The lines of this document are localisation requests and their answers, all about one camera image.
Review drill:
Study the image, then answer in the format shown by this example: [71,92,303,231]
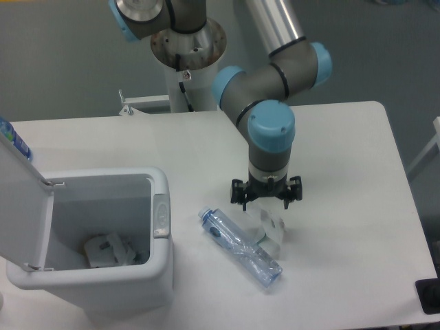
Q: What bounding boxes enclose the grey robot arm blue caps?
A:
[109,1,332,206]

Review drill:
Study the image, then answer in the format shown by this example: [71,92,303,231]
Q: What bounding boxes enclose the black clamp at table edge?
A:
[415,278,439,315]

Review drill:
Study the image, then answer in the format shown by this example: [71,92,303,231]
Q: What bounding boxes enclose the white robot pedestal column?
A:
[151,18,227,113]

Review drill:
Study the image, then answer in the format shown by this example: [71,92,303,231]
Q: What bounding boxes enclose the white trash can lid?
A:
[1,136,68,272]

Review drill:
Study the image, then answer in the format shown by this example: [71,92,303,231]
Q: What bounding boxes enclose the white trash can body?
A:
[5,167,173,311]

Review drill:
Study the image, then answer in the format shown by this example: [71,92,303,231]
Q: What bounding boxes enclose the white frame at right edge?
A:
[406,117,439,182]

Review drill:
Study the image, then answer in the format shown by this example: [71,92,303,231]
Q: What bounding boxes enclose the clear plastic water bottle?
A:
[198,207,283,288]

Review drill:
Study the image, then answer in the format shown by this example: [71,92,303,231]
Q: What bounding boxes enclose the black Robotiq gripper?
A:
[230,175,303,211]

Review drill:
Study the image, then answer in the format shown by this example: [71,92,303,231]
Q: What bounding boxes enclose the white packaging trash in bin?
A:
[84,232,150,268]

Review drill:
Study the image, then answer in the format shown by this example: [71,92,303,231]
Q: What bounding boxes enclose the white pedestal base frame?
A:
[118,89,171,116]

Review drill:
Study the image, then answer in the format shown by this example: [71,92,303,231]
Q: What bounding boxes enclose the blue labelled bottle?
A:
[0,118,32,162]

